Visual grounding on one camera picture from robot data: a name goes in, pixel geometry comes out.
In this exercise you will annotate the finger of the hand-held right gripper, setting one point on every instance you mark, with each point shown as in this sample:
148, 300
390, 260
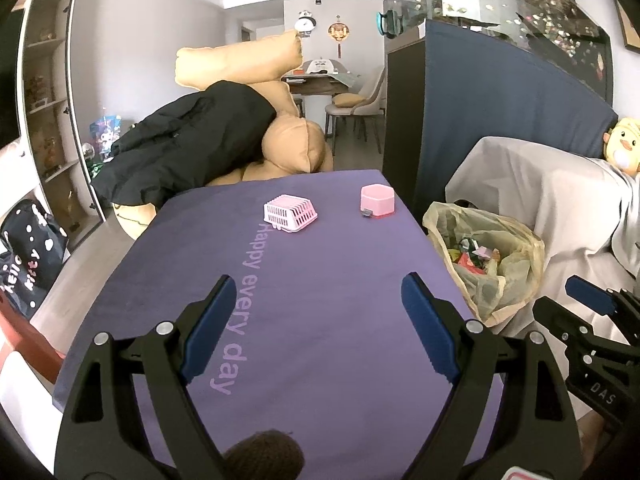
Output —
590, 295
560, 317

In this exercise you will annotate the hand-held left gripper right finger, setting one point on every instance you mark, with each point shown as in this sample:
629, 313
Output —
430, 330

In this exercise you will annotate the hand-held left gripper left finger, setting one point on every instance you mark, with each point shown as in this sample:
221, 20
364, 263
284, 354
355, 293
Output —
210, 330

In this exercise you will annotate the yellowish plastic bag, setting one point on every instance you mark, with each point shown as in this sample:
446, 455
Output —
520, 250

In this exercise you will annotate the heap of snack wrappers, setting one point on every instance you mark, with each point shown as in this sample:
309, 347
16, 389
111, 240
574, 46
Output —
472, 257

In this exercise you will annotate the purple tablecloth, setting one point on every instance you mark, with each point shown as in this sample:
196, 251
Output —
325, 260

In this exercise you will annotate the brown knitted cloth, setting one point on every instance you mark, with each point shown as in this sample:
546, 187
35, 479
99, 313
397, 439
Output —
265, 455

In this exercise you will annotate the pink hexagonal box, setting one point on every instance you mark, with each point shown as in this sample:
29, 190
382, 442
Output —
377, 200

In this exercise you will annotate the pink plastic basket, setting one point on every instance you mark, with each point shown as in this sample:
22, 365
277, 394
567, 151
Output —
290, 212

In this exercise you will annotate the yellow duck plush toy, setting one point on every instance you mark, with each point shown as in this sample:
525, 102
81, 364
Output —
625, 145

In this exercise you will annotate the black jacket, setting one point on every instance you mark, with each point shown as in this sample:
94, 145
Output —
190, 140

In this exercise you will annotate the black polka dot bag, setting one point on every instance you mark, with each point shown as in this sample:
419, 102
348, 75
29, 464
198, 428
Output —
30, 260

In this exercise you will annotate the round tan cushion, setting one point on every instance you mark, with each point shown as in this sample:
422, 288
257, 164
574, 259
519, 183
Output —
295, 145

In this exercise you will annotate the dark cabinet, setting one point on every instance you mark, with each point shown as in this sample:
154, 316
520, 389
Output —
402, 120

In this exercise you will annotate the colourful toy packet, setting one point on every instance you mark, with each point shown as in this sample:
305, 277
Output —
106, 135

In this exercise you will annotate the grey chair with tan cushion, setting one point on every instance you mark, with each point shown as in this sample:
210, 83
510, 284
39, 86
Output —
350, 107

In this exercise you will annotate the flat tan cushion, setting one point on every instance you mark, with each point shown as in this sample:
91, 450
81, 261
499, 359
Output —
280, 97

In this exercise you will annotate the dining table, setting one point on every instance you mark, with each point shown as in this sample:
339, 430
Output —
315, 87

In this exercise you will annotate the white shelf unit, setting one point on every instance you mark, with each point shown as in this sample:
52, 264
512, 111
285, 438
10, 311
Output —
50, 110

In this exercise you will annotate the white mesh food cover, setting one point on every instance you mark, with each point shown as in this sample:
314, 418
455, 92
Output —
322, 66

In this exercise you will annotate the glass fish tank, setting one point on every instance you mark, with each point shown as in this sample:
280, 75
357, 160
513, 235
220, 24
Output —
525, 0

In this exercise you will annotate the teal round device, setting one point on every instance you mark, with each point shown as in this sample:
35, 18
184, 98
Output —
390, 24

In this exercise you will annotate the dark television screen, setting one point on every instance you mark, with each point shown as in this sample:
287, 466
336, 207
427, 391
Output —
10, 80

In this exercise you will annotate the framed wall picture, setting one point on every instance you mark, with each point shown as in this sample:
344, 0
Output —
630, 25

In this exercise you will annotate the round red wall ornament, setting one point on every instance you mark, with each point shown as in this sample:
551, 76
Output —
338, 32

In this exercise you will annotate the panda wall clock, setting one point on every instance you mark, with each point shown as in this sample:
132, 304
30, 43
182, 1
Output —
305, 24

